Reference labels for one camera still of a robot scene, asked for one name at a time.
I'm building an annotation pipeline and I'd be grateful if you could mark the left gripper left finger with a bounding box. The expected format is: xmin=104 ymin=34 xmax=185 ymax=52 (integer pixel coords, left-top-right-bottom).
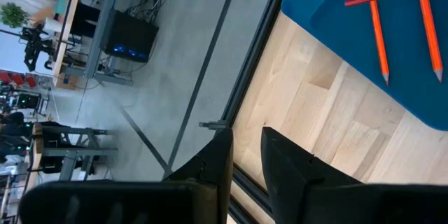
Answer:
xmin=19 ymin=128 xmax=235 ymax=224

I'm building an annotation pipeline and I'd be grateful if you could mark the blue plastic bin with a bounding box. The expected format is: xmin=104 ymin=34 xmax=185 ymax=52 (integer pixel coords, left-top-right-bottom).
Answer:
xmin=281 ymin=0 xmax=448 ymax=132

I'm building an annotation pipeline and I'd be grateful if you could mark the grey desk with wooden top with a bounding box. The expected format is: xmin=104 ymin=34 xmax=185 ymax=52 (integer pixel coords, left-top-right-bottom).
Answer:
xmin=24 ymin=122 xmax=119 ymax=197
xmin=51 ymin=0 xmax=162 ymax=89

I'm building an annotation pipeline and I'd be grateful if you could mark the black table frame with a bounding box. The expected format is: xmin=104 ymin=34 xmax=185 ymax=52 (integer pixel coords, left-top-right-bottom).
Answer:
xmin=198 ymin=0 xmax=298 ymax=224

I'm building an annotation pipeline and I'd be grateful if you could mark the small green bushy plant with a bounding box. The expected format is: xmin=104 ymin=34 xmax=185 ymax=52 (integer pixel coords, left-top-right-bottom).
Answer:
xmin=0 ymin=2 xmax=29 ymax=29

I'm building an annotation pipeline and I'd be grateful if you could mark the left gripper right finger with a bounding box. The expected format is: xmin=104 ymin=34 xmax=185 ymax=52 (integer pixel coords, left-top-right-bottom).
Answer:
xmin=260 ymin=127 xmax=448 ymax=224

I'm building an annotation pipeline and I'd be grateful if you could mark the black computer tower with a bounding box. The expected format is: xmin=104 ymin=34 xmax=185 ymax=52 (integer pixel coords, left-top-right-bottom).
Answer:
xmin=100 ymin=8 xmax=160 ymax=64

